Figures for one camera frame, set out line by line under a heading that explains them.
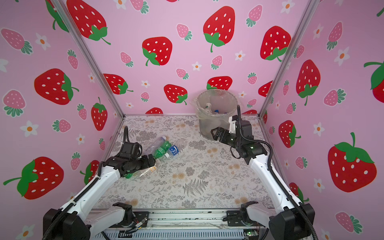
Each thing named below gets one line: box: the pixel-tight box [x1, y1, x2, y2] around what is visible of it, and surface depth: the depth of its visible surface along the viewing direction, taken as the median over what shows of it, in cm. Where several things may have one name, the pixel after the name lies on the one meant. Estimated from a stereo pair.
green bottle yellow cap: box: [154, 141, 172, 159], surface depth 97 cm
